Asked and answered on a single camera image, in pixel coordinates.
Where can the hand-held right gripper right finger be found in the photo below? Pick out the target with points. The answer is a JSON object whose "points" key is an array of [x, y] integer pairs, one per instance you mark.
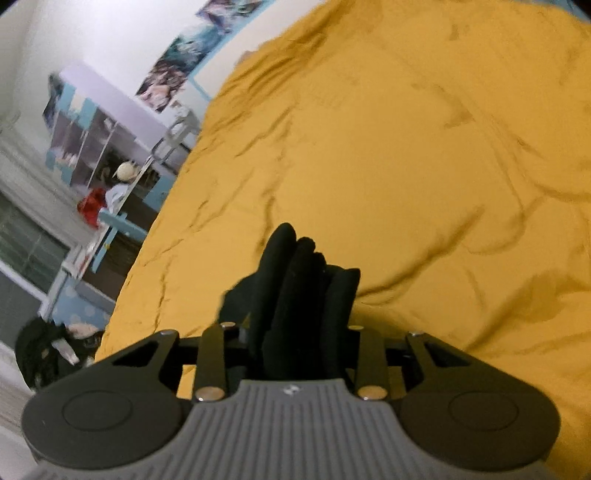
{"points": [[369, 360]]}

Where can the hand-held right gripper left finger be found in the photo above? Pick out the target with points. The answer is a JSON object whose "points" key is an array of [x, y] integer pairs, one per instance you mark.
{"points": [[212, 360]]}

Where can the black cloth garment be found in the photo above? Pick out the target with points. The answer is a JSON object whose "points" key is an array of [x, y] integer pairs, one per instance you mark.
{"points": [[295, 300]]}

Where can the black bag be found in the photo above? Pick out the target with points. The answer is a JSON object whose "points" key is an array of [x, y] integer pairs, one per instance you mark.
{"points": [[46, 350]]}

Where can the red bag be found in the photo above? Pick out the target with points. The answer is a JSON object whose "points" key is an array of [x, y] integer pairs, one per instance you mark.
{"points": [[91, 206]]}

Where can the glass door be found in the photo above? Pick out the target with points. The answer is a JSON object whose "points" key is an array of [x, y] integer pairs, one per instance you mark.
{"points": [[27, 272]]}

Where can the white round hat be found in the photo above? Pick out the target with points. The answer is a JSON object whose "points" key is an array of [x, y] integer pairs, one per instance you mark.
{"points": [[126, 171]]}

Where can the yellow blanket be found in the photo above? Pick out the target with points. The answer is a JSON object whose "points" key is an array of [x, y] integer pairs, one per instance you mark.
{"points": [[392, 152]]}

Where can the white metal rack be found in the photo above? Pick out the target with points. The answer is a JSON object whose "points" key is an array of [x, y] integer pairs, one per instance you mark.
{"points": [[178, 134]]}

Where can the purple shelf unit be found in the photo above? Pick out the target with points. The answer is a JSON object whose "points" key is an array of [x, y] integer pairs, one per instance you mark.
{"points": [[97, 124]]}

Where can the light blue wooden frame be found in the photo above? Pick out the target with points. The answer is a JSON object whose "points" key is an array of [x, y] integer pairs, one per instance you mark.
{"points": [[113, 226]]}

